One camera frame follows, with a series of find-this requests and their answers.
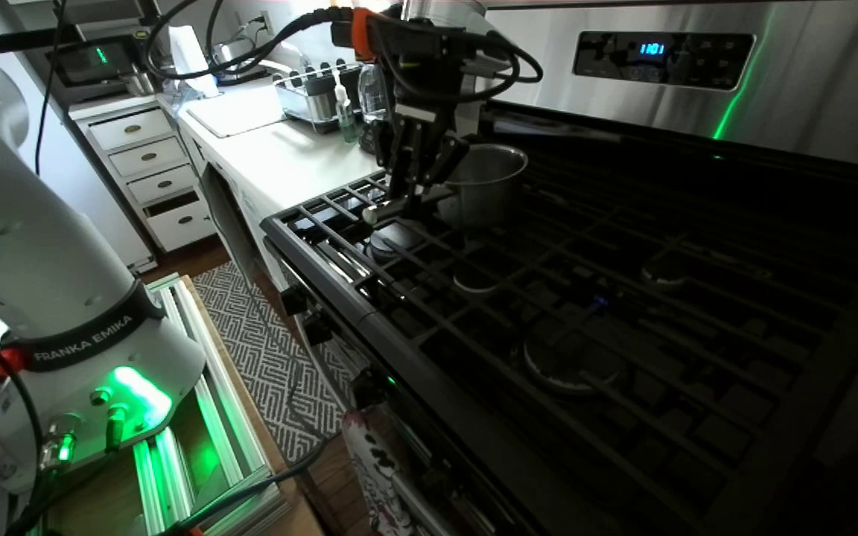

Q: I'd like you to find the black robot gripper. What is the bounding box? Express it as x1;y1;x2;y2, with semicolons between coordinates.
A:
371;11;489;200

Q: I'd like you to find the silver pot with handle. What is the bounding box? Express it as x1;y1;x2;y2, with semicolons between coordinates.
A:
361;141;529;233

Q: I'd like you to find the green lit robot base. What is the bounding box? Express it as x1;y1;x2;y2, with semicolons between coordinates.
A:
0;278;282;536

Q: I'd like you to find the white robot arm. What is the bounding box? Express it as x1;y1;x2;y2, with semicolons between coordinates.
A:
0;68;206;495

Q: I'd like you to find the white countertop appliance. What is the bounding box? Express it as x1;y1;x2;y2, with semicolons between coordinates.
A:
261;50;361;132

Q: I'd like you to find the white kitchen counter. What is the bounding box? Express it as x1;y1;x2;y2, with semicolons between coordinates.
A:
178;84;376;288

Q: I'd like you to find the white cutting board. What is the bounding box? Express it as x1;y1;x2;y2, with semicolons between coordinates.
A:
184;88;282;138

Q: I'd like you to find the patterned grey floor rug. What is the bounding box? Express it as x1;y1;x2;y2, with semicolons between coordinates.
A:
193;263;343;462

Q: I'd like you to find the white drawer cabinet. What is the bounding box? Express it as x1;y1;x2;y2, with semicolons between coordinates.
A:
67;94;215;252

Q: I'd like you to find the stainless steel gas stove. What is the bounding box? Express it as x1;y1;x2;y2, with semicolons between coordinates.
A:
264;0;858;536

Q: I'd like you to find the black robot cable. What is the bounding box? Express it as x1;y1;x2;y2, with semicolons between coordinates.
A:
139;0;352;87

